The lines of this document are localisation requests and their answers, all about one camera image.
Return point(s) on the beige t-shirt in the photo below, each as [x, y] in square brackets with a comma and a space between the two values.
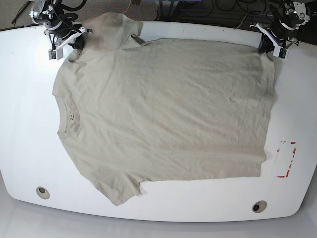
[169, 109]

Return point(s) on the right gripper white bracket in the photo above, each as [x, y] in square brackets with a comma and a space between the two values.
[60, 38]

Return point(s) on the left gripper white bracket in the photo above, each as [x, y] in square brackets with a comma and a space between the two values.
[272, 37]

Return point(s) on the right table cable grommet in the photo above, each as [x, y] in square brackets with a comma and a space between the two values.
[259, 206]

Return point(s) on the red tape rectangle marking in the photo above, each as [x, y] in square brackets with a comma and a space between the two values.
[284, 159]

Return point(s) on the left table cable grommet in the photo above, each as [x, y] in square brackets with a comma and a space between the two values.
[42, 193]

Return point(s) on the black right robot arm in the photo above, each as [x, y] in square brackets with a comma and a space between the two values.
[59, 21]

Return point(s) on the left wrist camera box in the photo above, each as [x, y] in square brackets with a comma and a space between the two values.
[280, 52]

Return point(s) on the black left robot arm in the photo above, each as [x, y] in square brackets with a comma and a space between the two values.
[290, 14]

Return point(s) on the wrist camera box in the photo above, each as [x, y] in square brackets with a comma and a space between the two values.
[56, 54]
[280, 52]

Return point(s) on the table cable grommet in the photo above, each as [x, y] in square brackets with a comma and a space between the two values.
[42, 193]
[259, 206]

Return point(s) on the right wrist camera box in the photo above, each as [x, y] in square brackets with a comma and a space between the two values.
[56, 54]

